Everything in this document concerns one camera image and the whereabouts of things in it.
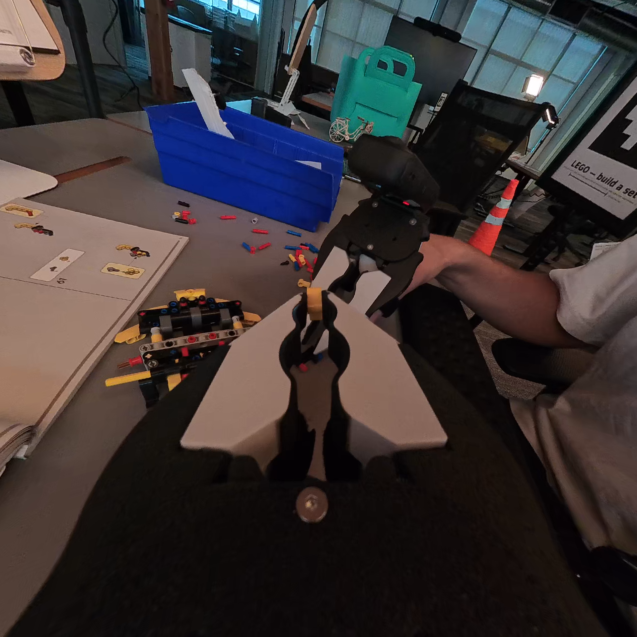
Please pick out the black mesh chair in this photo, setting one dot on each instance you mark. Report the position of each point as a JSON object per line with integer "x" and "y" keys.
{"x": 473, "y": 144}

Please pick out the brown wooden pillar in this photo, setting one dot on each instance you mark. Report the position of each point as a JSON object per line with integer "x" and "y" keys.
{"x": 159, "y": 49}

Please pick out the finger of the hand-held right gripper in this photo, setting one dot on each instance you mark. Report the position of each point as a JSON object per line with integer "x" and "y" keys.
{"x": 371, "y": 291}
{"x": 333, "y": 268}

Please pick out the black metal pole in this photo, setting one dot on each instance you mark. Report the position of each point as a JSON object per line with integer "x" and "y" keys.
{"x": 82, "y": 59}

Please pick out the lego instruction booklet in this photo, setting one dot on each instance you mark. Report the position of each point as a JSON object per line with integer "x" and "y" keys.
{"x": 64, "y": 323}

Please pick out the blue plastic bin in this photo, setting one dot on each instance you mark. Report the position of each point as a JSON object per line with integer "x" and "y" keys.
{"x": 249, "y": 169}

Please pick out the black perforated chair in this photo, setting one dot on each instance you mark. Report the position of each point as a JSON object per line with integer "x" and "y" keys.
{"x": 438, "y": 348}

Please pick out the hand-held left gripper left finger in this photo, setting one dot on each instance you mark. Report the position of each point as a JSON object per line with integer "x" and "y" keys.
{"x": 234, "y": 393}

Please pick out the white desk lamp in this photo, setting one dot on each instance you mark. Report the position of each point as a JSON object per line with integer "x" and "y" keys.
{"x": 293, "y": 84}

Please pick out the pile of red blue pins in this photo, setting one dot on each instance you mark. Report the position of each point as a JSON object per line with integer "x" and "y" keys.
{"x": 298, "y": 256}

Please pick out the lego car model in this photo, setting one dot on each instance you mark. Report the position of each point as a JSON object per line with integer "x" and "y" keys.
{"x": 189, "y": 328}

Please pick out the black and white sign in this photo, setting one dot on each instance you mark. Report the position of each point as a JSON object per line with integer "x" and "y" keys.
{"x": 602, "y": 169}

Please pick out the orange traffic cone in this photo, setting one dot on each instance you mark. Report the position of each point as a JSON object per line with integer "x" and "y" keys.
{"x": 492, "y": 224}

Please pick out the glowing panel light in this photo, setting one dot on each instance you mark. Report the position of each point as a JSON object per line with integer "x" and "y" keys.
{"x": 532, "y": 85}

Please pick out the teal felt bag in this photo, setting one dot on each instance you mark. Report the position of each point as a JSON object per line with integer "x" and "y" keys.
{"x": 373, "y": 94}

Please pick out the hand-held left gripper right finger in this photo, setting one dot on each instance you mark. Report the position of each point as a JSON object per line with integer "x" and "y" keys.
{"x": 393, "y": 393}

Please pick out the small cluster of lego connectors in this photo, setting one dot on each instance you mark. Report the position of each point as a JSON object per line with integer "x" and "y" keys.
{"x": 184, "y": 215}

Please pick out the person's right forearm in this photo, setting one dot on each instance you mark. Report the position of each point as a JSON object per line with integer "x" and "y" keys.
{"x": 497, "y": 293}

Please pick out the black monitor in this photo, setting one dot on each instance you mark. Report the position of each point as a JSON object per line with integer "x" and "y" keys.
{"x": 433, "y": 64}

